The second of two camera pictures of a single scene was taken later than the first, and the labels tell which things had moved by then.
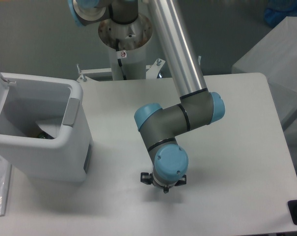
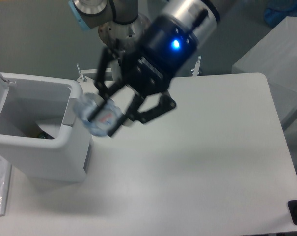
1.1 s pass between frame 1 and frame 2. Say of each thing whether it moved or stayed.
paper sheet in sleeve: stayed
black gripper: moved
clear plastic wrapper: stayed
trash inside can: stayed
